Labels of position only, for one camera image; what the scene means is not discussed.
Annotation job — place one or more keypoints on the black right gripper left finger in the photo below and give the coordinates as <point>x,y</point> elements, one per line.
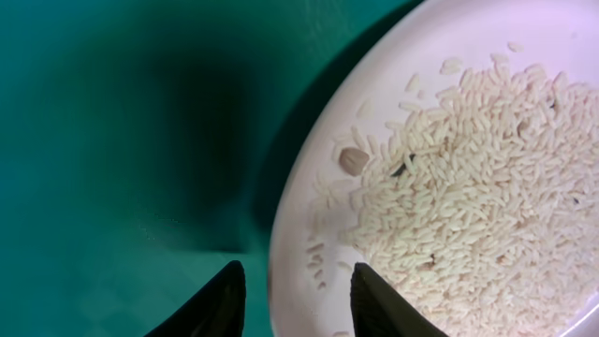
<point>216,310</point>

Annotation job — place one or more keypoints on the teal right gripper right finger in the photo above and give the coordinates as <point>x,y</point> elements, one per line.
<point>378,310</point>

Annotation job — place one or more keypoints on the large white plate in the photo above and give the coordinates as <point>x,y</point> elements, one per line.
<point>404,65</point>

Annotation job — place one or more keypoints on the pile of white rice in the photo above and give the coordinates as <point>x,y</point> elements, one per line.
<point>481,210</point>

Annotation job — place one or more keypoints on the teal serving tray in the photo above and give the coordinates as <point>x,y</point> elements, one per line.
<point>145,144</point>

